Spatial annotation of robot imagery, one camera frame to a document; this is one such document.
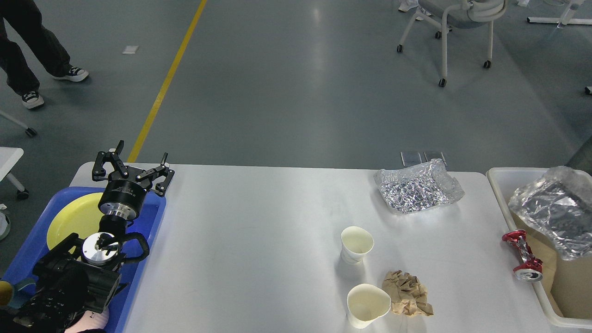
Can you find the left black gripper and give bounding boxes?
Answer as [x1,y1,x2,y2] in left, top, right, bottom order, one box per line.
[92,140,176,220]

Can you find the yellow plastic plate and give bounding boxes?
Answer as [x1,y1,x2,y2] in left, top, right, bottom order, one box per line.
[46,192,103,250]

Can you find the pink mug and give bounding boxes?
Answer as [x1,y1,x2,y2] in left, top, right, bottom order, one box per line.
[65,308,110,333]

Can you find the dark teal mug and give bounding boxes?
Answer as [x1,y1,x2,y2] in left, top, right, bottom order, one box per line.
[0,278,36,308]

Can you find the red wrapper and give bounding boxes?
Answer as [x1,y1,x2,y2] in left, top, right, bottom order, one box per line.
[501,229,543,283]

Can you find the brown paper bag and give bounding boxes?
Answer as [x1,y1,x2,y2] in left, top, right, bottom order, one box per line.
[516,222,592,320]

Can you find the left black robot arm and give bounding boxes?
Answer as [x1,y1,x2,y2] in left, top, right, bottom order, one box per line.
[1,141,175,333]

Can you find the blue plastic tray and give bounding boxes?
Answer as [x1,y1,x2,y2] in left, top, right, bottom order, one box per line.
[2,187,167,333]

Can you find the white side table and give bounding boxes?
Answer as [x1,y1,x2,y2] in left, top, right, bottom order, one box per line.
[0,146,29,200]

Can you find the person in dark trousers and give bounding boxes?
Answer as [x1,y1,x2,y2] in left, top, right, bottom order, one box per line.
[0,0,89,110]

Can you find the upper white paper cup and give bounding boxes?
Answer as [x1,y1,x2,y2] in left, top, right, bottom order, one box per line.
[340,226,375,264]

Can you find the white paper cup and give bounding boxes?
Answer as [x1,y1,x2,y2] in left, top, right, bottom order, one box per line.
[346,283,391,329]
[340,226,375,264]

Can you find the lower white paper cup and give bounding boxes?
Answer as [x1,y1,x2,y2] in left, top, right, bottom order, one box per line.
[346,283,391,329]

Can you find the grey floor plates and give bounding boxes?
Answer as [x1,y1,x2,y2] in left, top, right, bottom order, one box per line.
[400,150,448,168]

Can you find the crumpled brown paper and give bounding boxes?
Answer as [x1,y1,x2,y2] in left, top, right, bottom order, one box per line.
[382,270,434,317]

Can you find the white wheeled chair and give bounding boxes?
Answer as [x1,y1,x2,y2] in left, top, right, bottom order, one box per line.
[397,0,509,88]

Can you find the white plastic bin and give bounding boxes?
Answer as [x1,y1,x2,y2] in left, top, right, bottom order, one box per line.
[487,168,591,333]

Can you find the white table frame base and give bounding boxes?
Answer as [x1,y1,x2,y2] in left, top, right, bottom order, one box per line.
[526,0,592,28]

